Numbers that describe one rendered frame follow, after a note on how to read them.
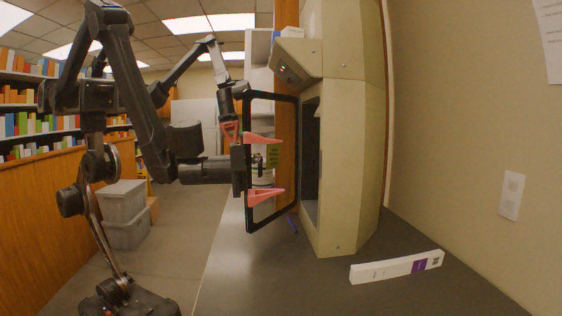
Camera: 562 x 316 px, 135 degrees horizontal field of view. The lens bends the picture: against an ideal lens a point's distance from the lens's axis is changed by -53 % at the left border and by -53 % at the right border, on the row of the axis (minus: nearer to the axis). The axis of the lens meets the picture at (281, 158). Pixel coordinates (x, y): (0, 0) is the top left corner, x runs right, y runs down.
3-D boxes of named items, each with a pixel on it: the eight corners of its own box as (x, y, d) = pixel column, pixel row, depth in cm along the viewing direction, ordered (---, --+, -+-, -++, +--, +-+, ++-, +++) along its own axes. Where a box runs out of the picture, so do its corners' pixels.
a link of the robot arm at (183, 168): (184, 177, 51) (176, 190, 46) (178, 147, 48) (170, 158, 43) (214, 176, 51) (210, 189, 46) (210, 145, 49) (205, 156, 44)
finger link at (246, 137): (284, 130, 45) (231, 133, 44) (285, 170, 46) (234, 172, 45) (280, 129, 51) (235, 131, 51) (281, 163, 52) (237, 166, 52)
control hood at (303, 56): (299, 91, 88) (299, 65, 87) (323, 77, 56) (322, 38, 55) (268, 91, 87) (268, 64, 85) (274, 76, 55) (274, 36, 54)
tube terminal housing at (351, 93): (357, 211, 98) (359, 24, 86) (396, 247, 66) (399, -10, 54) (298, 215, 95) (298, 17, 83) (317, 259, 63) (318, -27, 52)
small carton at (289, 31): (296, 52, 68) (295, 33, 67) (304, 47, 64) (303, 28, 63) (280, 50, 66) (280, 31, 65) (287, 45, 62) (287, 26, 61)
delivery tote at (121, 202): (150, 205, 267) (147, 179, 262) (129, 225, 208) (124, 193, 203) (123, 204, 263) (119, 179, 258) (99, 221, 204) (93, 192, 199)
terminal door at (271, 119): (297, 205, 93) (298, 96, 87) (248, 236, 67) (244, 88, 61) (295, 204, 93) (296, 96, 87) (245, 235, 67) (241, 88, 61)
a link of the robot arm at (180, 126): (175, 163, 55) (151, 180, 47) (168, 116, 50) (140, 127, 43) (217, 170, 51) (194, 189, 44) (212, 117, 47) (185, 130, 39)
